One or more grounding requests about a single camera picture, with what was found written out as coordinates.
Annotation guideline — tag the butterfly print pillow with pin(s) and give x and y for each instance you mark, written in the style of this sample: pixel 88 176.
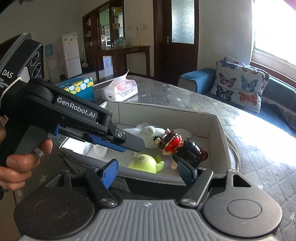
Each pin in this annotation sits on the butterfly print pillow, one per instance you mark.
pixel 238 85

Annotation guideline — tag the red and black doll figurine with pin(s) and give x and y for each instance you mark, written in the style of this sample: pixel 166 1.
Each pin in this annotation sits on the red and black doll figurine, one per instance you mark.
pixel 175 143

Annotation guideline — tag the person's left hand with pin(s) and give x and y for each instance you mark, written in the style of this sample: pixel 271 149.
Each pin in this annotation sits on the person's left hand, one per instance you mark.
pixel 16 171

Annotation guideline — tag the cardboard box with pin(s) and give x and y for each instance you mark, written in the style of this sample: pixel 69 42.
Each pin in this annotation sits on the cardboard box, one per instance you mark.
pixel 208 129

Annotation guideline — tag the white plush rabbit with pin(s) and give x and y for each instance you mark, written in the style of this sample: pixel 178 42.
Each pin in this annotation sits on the white plush rabbit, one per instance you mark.
pixel 150 136

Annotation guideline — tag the dark wooden door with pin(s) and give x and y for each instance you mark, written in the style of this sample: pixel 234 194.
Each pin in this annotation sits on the dark wooden door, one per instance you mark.
pixel 161 46

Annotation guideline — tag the blue dotted tissue box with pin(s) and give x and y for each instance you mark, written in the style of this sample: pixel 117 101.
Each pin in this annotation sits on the blue dotted tissue box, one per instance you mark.
pixel 78 89

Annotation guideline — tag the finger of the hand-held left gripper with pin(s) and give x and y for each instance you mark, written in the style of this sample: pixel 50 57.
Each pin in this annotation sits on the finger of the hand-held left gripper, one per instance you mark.
pixel 131 142
pixel 104 141

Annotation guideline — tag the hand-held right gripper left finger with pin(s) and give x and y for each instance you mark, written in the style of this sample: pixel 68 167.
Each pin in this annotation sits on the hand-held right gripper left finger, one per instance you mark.
pixel 108 173

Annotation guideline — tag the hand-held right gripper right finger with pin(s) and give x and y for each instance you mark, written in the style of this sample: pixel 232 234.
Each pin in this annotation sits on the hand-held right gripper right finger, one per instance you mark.
pixel 187 172

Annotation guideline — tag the grey quilted desktop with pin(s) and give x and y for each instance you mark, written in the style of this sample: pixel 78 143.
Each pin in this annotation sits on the grey quilted desktop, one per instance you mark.
pixel 261 150

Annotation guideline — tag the round metal table insert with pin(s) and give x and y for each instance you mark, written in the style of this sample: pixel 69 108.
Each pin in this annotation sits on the round metal table insert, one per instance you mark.
pixel 234 150

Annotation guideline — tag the window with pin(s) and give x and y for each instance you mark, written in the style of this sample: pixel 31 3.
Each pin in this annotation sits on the window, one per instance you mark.
pixel 275 25

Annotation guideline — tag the blue sofa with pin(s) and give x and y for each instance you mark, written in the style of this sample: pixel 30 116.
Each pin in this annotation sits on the blue sofa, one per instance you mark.
pixel 277 97

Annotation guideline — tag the white and pink tissue pack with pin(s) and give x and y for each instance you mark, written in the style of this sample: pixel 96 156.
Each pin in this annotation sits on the white and pink tissue pack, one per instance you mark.
pixel 120 89

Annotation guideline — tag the white refrigerator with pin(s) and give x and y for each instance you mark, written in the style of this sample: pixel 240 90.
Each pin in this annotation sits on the white refrigerator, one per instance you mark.
pixel 71 55

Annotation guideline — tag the blue wall poster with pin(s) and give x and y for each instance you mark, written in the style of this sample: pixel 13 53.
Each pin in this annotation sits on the blue wall poster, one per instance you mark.
pixel 49 50

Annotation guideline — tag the green round toy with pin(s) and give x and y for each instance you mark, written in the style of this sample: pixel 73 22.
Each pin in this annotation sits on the green round toy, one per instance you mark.
pixel 144 163

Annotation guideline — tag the dark wooden cabinet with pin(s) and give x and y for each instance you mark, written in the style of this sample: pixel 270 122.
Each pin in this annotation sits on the dark wooden cabinet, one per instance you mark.
pixel 92 46

